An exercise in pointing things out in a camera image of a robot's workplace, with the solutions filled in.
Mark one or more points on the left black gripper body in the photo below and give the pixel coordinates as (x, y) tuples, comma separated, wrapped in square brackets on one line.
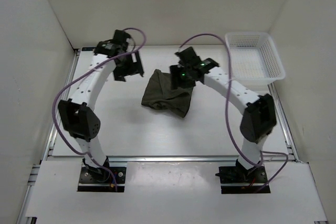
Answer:
[(127, 67)]

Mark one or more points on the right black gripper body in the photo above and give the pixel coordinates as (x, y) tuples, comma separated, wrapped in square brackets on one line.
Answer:
[(184, 78)]

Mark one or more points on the olive green shorts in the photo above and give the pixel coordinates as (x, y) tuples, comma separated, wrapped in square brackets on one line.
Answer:
[(159, 96)]

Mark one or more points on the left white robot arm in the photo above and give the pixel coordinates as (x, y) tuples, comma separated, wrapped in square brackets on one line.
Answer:
[(110, 57)]

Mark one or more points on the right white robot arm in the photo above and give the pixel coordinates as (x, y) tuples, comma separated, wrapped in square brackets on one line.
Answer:
[(258, 111)]

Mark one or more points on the blue corner label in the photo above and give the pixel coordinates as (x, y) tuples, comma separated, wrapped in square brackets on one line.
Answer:
[(87, 48)]

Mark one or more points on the white plastic basket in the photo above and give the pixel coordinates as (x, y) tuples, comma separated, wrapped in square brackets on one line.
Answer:
[(254, 58)]

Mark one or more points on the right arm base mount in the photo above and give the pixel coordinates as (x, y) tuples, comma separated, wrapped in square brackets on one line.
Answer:
[(234, 182)]

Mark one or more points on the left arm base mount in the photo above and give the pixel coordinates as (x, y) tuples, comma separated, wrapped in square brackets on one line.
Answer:
[(89, 183)]

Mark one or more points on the aluminium front rail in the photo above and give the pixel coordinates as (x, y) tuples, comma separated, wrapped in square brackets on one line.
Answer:
[(122, 159)]

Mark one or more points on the aluminium right rail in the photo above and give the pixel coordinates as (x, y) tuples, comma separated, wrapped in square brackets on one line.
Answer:
[(291, 147)]

